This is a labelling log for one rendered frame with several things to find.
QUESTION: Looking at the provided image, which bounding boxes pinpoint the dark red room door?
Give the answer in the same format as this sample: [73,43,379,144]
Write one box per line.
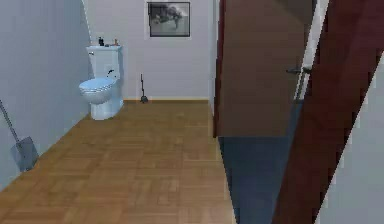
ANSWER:
[212,0,318,138]

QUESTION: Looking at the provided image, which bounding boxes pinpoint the white toilet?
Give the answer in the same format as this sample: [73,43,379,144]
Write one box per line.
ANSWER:
[78,45,125,121]

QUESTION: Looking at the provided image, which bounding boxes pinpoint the framed grey picture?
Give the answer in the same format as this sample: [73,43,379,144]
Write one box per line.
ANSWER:
[146,1,191,38]

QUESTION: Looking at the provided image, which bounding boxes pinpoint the black door handle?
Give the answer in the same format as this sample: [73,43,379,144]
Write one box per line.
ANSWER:
[285,67,313,75]

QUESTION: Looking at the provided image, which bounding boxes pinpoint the grey dustpan with handle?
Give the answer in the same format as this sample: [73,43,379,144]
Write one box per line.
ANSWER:
[0,99,40,173]

